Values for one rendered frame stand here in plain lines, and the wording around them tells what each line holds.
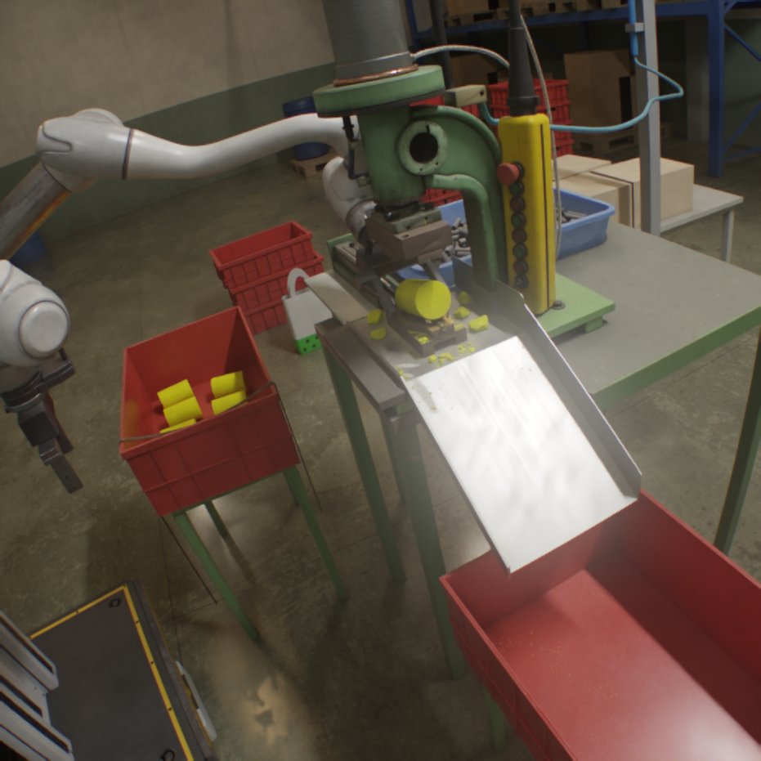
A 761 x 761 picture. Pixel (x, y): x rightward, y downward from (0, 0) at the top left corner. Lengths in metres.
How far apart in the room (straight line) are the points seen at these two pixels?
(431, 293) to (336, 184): 0.34
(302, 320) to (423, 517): 2.15
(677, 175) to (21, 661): 3.05
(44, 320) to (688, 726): 1.13
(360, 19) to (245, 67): 8.36
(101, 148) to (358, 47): 0.51
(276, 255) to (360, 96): 2.71
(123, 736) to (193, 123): 8.41
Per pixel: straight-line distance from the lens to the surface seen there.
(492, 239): 1.09
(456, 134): 1.03
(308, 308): 3.16
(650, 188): 2.50
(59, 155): 1.17
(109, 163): 1.15
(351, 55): 0.93
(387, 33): 0.93
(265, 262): 3.53
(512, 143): 1.05
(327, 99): 0.92
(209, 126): 9.18
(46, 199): 1.35
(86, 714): 1.68
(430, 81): 0.92
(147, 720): 1.57
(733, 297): 1.32
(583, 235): 1.50
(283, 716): 1.80
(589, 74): 6.62
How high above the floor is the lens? 1.54
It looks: 32 degrees down
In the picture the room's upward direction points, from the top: 13 degrees counter-clockwise
